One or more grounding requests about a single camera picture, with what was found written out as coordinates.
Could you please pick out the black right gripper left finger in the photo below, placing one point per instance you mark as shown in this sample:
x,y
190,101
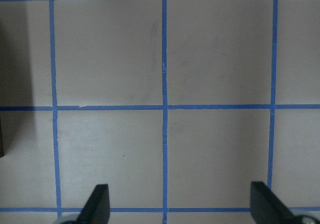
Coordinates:
x,y
97,208

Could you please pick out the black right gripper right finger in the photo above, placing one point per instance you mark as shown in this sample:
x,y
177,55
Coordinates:
x,y
266,207

